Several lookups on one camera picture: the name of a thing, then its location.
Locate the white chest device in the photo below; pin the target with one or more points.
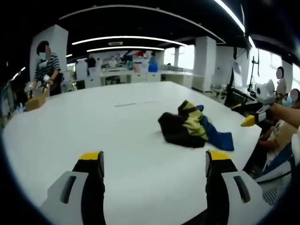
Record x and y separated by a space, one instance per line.
276 182

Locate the long ceiling light strip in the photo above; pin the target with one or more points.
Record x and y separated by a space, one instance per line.
230 15
124 48
126 38

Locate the black tripod stand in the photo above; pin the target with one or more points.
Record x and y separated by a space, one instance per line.
232 79

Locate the black yellow blue garment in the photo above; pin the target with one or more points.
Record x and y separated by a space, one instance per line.
178 129

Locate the white cabinet row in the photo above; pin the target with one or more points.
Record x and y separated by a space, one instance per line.
131 77

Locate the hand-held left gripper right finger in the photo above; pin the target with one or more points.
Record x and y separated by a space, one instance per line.
230 199

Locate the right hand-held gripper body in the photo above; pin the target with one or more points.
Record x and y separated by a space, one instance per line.
263 93

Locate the cardboard box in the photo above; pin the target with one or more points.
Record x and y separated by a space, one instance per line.
35 102

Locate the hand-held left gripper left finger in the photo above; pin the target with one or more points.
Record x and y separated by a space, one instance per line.
70 206

